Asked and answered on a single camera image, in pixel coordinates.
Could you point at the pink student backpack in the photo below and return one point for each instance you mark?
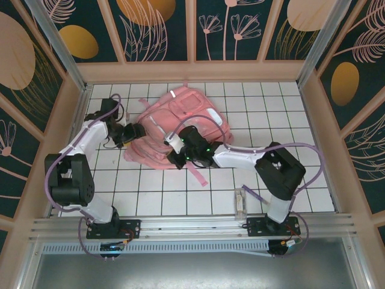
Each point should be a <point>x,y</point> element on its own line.
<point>180,105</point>

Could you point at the purple pen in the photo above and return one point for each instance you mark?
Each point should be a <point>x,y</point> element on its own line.
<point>254,194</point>

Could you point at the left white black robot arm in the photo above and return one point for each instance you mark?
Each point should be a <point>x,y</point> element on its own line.
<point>90,135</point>

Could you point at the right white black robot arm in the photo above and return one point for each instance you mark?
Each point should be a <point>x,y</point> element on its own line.
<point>237,158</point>

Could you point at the clear plastic pencil case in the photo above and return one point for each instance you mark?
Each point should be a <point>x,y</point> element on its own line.
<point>240,203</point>

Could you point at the grey metal sheet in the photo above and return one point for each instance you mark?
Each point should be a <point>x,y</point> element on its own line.
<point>192,274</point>

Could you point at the aluminium side rail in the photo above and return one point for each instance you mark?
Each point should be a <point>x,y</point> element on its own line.
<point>306,96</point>
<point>81,105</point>

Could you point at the aluminium mounting rail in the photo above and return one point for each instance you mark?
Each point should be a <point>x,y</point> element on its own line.
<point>192,224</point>

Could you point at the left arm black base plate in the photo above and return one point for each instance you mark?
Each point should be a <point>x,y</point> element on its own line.
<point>132,227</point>

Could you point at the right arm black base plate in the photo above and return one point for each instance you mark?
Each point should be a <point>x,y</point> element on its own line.
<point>255,227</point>

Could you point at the aluminium frame post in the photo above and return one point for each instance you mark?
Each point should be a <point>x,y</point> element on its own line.
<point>325,42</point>
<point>59,48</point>

